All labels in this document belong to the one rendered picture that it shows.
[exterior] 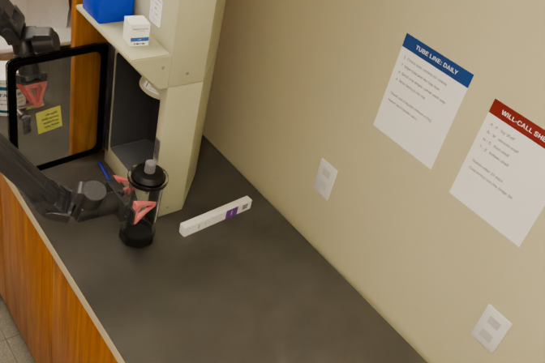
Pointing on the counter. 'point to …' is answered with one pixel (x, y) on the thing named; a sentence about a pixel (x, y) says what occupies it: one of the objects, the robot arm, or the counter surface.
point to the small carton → (136, 30)
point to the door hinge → (109, 96)
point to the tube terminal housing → (175, 122)
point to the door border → (58, 58)
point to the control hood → (154, 68)
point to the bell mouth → (148, 88)
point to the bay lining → (131, 107)
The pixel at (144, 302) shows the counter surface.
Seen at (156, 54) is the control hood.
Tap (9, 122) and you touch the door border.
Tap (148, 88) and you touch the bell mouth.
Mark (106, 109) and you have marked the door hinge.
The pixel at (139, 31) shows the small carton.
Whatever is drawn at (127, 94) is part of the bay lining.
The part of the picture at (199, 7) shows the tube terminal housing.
